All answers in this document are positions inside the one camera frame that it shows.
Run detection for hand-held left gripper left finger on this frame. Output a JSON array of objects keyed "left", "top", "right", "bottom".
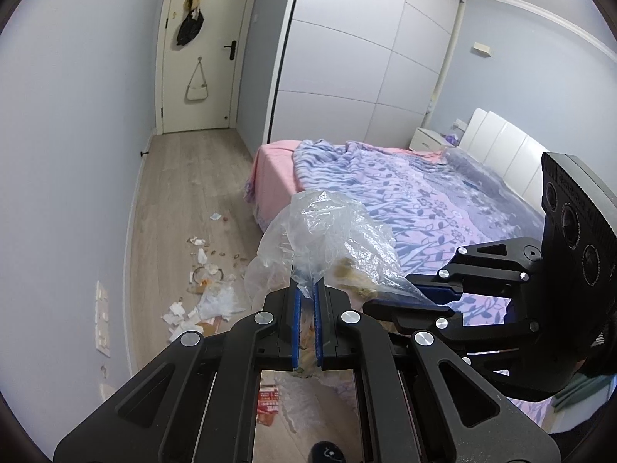
[{"left": 53, "top": 280, "right": 302, "bottom": 463}]

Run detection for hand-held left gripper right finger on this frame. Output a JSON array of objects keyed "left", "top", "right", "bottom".
[{"left": 313, "top": 281, "right": 563, "bottom": 463}]

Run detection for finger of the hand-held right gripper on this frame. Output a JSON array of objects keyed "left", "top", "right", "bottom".
[
  {"left": 363, "top": 298, "right": 541, "bottom": 377},
  {"left": 406, "top": 237, "right": 544, "bottom": 301}
]

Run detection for clear plastic bag with scraps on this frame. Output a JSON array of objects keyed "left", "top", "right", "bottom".
[{"left": 243, "top": 189, "right": 430, "bottom": 437}]

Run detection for red printed box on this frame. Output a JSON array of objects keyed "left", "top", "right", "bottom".
[{"left": 255, "top": 386, "right": 281, "bottom": 428}]

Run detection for white crumpled plastic bag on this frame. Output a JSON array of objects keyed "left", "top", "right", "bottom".
[{"left": 197, "top": 284, "right": 246, "bottom": 321}]

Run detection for white padded headboard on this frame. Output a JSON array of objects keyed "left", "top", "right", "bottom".
[{"left": 458, "top": 108, "right": 550, "bottom": 215}]

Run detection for scattered paper scraps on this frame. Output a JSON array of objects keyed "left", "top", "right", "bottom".
[{"left": 161, "top": 210, "right": 251, "bottom": 345}]

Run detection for person's black clothing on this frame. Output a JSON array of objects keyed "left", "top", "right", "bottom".
[{"left": 576, "top": 321, "right": 617, "bottom": 378}]

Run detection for black slipper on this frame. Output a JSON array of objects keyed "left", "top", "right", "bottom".
[{"left": 308, "top": 440, "right": 345, "bottom": 463}]

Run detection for white nightstand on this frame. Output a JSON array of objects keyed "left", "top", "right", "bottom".
[{"left": 410, "top": 128, "right": 451, "bottom": 151}]

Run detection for pink bed sheet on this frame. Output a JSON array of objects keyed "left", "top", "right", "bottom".
[{"left": 243, "top": 140, "right": 447, "bottom": 232}]

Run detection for white wardrobe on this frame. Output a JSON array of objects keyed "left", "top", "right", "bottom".
[{"left": 267, "top": 0, "right": 466, "bottom": 148}]

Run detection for white handbag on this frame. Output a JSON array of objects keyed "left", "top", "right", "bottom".
[{"left": 185, "top": 58, "right": 209, "bottom": 103}]

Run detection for black hanging bag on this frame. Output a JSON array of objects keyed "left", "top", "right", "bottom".
[{"left": 176, "top": 10, "right": 204, "bottom": 48}]

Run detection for cream door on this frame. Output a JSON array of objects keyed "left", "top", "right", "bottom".
[{"left": 157, "top": 0, "right": 256, "bottom": 135}]

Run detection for black ring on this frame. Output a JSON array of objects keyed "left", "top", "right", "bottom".
[{"left": 193, "top": 264, "right": 225, "bottom": 284}]

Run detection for white wall switch panel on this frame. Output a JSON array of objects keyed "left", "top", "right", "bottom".
[{"left": 95, "top": 281, "right": 111, "bottom": 358}]

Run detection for white wall pipe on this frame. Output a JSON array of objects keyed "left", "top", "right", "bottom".
[{"left": 424, "top": 2, "right": 466, "bottom": 128}]

